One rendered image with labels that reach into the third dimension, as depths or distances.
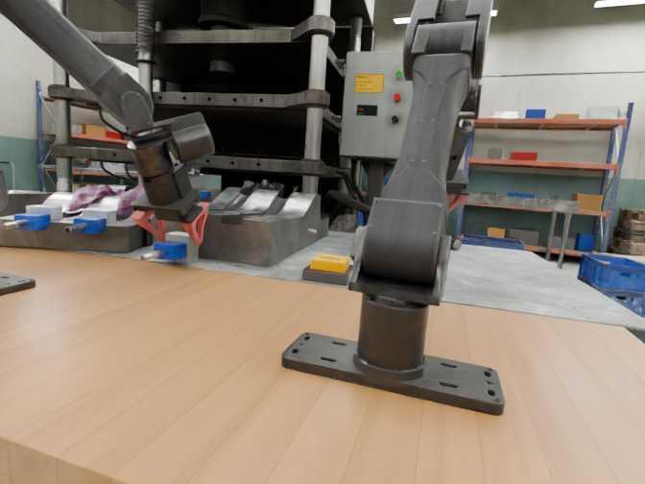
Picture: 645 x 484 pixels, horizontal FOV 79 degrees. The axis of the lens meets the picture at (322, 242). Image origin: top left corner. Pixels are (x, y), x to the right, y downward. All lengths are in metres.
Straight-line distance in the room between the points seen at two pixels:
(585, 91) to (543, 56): 0.84
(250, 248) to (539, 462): 0.59
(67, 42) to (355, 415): 0.61
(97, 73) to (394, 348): 0.55
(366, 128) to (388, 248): 1.26
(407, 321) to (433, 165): 0.15
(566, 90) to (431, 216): 7.19
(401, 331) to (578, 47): 7.43
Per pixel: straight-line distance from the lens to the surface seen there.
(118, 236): 0.89
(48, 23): 0.71
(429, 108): 0.45
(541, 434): 0.37
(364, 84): 1.63
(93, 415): 0.35
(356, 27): 2.30
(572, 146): 7.43
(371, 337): 0.36
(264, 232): 0.76
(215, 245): 0.81
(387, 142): 1.58
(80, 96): 2.11
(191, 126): 0.70
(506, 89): 7.48
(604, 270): 4.18
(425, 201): 0.38
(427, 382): 0.38
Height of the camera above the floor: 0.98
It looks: 9 degrees down
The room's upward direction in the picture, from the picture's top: 4 degrees clockwise
